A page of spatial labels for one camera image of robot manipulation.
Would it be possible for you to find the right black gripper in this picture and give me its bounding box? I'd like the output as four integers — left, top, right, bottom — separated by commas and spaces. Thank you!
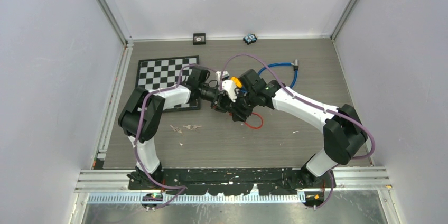
226, 88, 258, 122

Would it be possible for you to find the red cable padlock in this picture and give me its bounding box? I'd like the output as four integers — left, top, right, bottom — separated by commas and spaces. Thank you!
243, 113, 264, 129

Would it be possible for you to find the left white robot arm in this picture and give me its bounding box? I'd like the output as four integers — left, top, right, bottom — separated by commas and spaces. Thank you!
118, 64, 212, 189

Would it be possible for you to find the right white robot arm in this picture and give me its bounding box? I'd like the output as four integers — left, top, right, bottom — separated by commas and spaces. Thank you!
219, 69, 368, 187

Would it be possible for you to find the silver key bunch right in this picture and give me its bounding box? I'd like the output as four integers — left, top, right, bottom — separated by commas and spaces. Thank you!
183, 125, 202, 132

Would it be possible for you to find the silver key bunch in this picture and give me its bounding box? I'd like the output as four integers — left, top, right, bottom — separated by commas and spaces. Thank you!
183, 125, 202, 132
170, 125, 183, 136

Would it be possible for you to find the silver key bunch left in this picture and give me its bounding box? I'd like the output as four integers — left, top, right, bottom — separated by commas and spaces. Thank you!
170, 125, 183, 136

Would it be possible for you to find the blue yellow toy car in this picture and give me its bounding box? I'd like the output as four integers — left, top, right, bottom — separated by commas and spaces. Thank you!
230, 77, 242, 92

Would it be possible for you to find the small black square box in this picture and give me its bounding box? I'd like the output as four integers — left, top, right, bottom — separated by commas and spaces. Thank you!
192, 33, 206, 45

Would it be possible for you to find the black white chessboard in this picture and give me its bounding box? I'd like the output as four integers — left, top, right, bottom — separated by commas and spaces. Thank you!
135, 55, 200, 90

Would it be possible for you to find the small blue toy car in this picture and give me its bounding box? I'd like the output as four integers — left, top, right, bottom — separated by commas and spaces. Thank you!
242, 34, 258, 45

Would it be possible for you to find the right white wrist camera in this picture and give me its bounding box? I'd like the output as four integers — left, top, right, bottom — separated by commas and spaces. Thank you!
221, 80, 239, 102

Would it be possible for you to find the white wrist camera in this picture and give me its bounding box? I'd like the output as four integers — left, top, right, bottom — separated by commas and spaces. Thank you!
221, 80, 239, 102
215, 71, 229, 81

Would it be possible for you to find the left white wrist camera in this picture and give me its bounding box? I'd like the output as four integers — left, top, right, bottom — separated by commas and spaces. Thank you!
215, 71, 229, 81

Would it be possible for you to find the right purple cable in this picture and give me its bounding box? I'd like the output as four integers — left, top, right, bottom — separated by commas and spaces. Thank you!
218, 53, 376, 161

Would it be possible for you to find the purple cable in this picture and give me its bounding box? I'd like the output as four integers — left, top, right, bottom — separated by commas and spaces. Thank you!
218, 53, 376, 161
133, 63, 218, 192

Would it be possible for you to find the blue cable lock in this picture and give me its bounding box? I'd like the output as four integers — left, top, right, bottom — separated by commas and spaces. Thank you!
257, 59, 300, 89

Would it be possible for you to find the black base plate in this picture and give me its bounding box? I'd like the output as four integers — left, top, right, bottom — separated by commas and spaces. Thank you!
127, 167, 335, 196

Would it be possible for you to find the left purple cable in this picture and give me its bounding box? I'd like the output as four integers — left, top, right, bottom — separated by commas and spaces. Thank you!
133, 63, 218, 192

